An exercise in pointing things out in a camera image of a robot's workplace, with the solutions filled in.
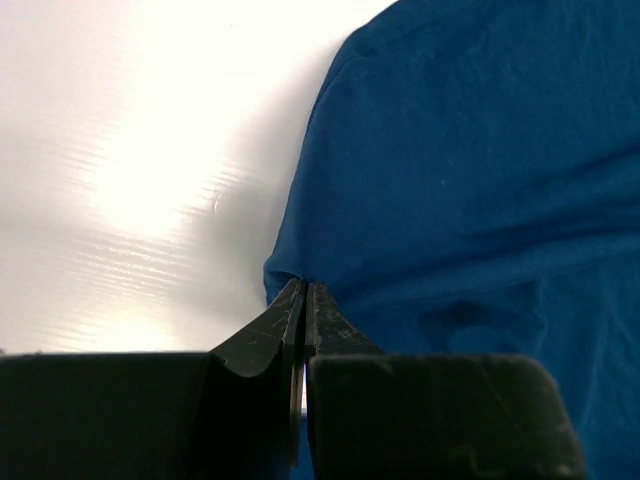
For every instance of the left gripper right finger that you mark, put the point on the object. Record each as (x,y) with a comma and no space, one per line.
(373,415)

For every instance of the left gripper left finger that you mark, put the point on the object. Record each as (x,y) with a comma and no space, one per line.
(229,413)

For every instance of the blue t shirt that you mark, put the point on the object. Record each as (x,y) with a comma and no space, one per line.
(469,183)

